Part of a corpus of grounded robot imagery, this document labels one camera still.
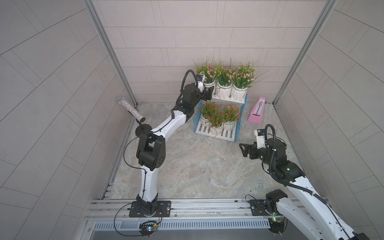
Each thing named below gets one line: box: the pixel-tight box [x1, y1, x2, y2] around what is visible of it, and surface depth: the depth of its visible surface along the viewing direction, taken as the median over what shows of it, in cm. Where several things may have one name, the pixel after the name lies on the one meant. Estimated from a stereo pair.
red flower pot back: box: [199, 101, 221, 127], surface depth 94 cm
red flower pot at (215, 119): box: [205, 109, 225, 136], surface depth 92 cm
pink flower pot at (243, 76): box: [229, 60, 269, 103], surface depth 75 cm
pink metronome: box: [247, 97, 266, 124], surface depth 101 cm
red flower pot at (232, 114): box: [223, 105, 242, 131], surface depth 95 cm
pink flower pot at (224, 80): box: [216, 65, 234, 98], surface depth 82 cm
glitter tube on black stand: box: [117, 96, 153, 138], surface depth 86 cm
